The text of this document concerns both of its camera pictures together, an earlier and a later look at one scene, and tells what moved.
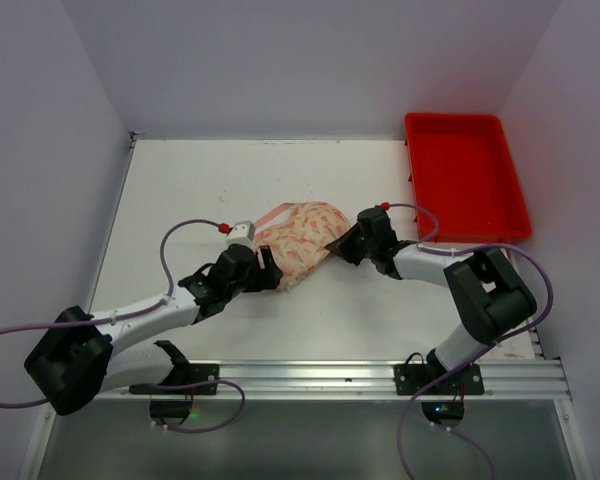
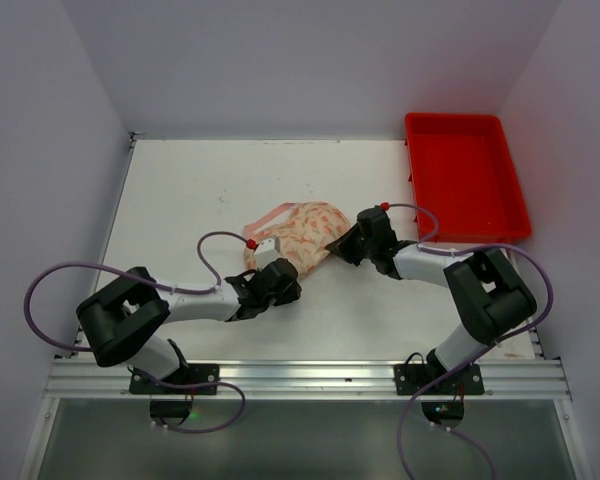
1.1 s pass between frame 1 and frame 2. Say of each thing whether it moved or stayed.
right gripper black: stayed
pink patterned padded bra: stayed
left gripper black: moved
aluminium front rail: stayed
